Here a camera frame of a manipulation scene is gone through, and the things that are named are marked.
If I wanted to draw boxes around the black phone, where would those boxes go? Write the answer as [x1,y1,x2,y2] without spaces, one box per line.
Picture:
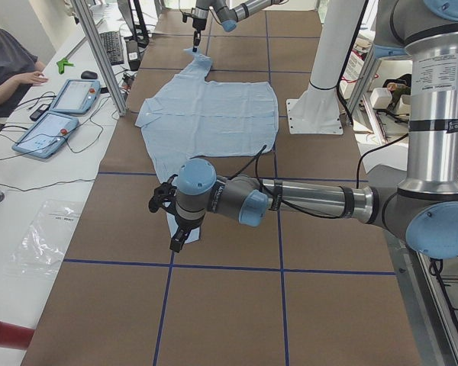
[29,104,50,121]

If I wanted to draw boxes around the upper teach pendant tablet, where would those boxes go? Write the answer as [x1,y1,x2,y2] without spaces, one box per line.
[50,79,101,115]

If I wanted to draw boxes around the light blue button shirt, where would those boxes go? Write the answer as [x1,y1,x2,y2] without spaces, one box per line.
[136,49,279,226]

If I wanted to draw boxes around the black computer mouse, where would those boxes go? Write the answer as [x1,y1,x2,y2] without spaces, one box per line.
[80,70,98,80]

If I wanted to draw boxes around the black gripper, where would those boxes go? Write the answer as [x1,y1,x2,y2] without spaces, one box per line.
[182,9,208,52]
[148,174,202,252]

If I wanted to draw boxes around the aluminium frame post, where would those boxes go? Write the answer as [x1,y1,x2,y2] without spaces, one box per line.
[71,0,127,117]

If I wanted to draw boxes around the teach pendant tablet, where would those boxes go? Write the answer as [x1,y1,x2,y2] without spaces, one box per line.
[12,111,79,159]
[50,79,101,115]

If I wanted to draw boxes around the green plastic tool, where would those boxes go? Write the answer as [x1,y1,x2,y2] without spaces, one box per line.
[56,58,74,75]

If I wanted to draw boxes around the seated person grey shirt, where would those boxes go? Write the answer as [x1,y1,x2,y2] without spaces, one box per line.
[0,28,48,118]

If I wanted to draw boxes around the black monitor stand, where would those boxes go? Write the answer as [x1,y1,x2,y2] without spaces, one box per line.
[130,0,150,48]

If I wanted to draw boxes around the clear plastic bag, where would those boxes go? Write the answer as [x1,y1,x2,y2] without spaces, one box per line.
[4,200,85,280]

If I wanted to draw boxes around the white central pedestal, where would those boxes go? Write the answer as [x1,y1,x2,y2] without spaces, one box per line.
[286,0,368,135]

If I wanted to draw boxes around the black keyboard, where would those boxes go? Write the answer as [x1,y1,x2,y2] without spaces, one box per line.
[99,30,124,66]

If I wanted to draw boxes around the red cylinder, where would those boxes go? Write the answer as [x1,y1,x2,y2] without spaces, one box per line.
[0,321,35,350]

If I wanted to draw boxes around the lower teach pendant tablet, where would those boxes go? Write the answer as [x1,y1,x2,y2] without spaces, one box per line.
[12,111,79,159]

